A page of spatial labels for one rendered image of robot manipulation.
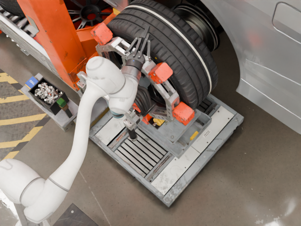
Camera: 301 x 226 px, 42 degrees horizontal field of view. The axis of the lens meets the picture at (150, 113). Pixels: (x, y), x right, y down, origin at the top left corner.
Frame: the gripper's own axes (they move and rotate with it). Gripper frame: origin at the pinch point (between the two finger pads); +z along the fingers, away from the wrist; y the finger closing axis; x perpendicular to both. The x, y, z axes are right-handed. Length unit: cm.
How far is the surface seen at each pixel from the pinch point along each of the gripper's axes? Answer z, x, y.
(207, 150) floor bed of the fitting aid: -10, -110, 41
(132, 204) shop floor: -59, -119, 1
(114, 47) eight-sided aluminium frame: -6.4, -8.5, -14.6
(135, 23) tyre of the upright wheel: 6.3, -3.6, -7.2
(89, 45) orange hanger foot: 13, -45, -42
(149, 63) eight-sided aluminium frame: -10.9, -7.7, 4.8
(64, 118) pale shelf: -25, -77, -52
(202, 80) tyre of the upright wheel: -5.4, -22.1, 30.0
